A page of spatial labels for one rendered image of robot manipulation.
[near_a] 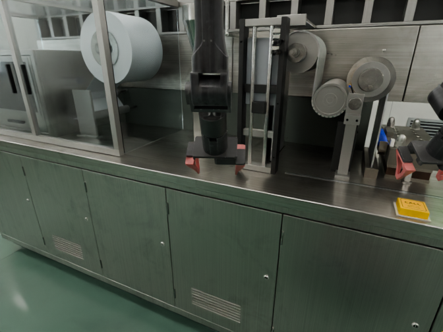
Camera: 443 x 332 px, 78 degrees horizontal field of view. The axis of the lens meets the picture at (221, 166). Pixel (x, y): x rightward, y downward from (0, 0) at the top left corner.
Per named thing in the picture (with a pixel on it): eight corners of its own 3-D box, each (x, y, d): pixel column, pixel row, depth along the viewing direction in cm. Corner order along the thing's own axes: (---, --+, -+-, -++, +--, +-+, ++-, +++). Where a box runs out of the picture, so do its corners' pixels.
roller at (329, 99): (310, 114, 104) (314, 82, 100) (318, 105, 126) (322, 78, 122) (345, 117, 100) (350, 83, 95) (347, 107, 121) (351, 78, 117)
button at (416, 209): (398, 215, 78) (400, 207, 77) (395, 203, 84) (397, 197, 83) (427, 221, 75) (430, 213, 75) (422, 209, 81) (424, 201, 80)
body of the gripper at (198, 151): (196, 141, 68) (192, 118, 62) (237, 141, 67) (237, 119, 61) (192, 161, 64) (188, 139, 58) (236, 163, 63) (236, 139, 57)
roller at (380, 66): (349, 96, 96) (354, 61, 92) (350, 89, 118) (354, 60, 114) (385, 98, 92) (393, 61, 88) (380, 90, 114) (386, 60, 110)
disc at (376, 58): (343, 100, 98) (350, 56, 93) (343, 100, 98) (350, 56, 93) (390, 103, 92) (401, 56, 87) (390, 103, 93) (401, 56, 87)
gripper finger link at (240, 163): (217, 162, 74) (215, 138, 66) (244, 163, 73) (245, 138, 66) (215, 182, 69) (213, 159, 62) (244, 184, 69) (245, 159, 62)
